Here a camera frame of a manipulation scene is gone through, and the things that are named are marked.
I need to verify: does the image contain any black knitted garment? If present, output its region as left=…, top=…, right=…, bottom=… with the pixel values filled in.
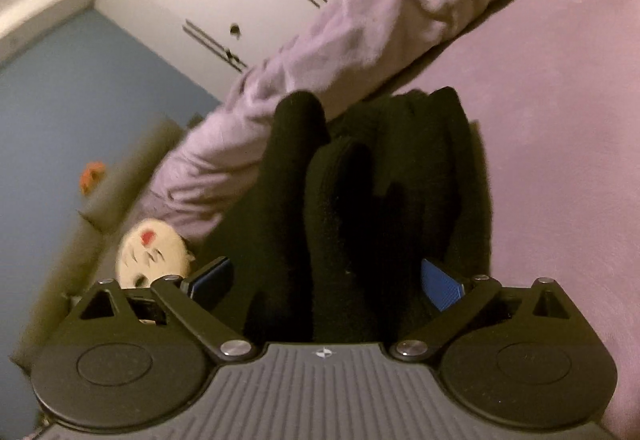
left=203, top=88, right=488, bottom=345

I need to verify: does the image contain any kiss emoji pillow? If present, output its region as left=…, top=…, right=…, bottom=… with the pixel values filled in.
left=115, top=219, right=194, bottom=293

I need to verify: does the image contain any orange plush toy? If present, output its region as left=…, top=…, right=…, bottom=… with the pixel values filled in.
left=78, top=161, right=106, bottom=196

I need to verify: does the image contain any rolled purple blanket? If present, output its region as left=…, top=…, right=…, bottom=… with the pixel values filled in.
left=134, top=0, right=497, bottom=243

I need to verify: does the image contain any olive green headboard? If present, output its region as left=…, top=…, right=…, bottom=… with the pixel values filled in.
left=10, top=116, right=188, bottom=374

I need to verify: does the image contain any purple bed sheet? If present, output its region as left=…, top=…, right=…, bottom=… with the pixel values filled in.
left=393, top=0, right=639, bottom=439

